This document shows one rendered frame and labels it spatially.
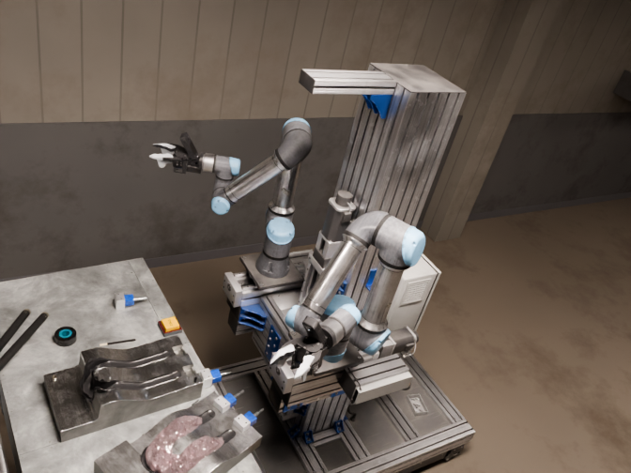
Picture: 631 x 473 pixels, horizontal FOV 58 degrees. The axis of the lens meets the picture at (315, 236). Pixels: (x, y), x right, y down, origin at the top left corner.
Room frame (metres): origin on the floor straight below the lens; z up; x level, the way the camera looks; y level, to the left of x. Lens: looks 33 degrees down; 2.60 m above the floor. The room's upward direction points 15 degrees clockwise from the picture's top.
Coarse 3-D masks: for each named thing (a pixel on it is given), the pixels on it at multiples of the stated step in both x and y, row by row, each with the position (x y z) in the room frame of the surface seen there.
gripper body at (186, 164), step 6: (180, 150) 2.08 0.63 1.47; (180, 156) 2.05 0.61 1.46; (186, 156) 2.06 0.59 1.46; (174, 162) 2.05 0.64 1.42; (180, 162) 2.06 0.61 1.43; (186, 162) 2.05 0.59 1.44; (192, 162) 2.07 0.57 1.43; (198, 162) 2.08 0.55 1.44; (174, 168) 2.04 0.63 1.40; (180, 168) 2.05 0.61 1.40; (186, 168) 2.06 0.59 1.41; (192, 168) 2.08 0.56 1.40; (198, 168) 2.08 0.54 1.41
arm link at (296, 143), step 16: (288, 144) 2.03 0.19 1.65; (304, 144) 2.04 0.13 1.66; (272, 160) 2.00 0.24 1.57; (288, 160) 1.99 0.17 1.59; (240, 176) 2.01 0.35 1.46; (256, 176) 1.98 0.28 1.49; (272, 176) 2.00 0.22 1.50; (224, 192) 1.97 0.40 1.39; (240, 192) 1.97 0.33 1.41; (224, 208) 1.94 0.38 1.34
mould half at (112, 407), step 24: (168, 360) 1.50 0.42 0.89; (48, 384) 1.29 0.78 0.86; (72, 384) 1.31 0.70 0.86; (168, 384) 1.40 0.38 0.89; (192, 384) 1.42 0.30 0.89; (72, 408) 1.22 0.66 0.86; (96, 408) 1.22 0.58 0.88; (120, 408) 1.25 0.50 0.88; (144, 408) 1.30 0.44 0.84; (72, 432) 1.15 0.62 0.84
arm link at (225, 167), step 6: (216, 156) 2.10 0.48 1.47; (222, 156) 2.12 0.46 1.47; (216, 162) 2.08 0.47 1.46; (222, 162) 2.08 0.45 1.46; (228, 162) 2.09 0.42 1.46; (234, 162) 2.10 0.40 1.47; (216, 168) 2.07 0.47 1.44; (222, 168) 2.08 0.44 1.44; (228, 168) 2.08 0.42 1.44; (234, 168) 2.09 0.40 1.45; (216, 174) 2.10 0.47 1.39; (222, 174) 2.08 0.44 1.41; (228, 174) 2.08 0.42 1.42; (234, 174) 2.09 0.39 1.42
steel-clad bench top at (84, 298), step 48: (0, 288) 1.73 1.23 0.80; (48, 288) 1.80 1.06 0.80; (96, 288) 1.87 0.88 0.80; (144, 288) 1.95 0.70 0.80; (0, 336) 1.48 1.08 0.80; (48, 336) 1.54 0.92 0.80; (96, 336) 1.61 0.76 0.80; (144, 336) 1.67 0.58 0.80; (48, 432) 1.15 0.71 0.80; (96, 432) 1.19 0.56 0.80; (144, 432) 1.24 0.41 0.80
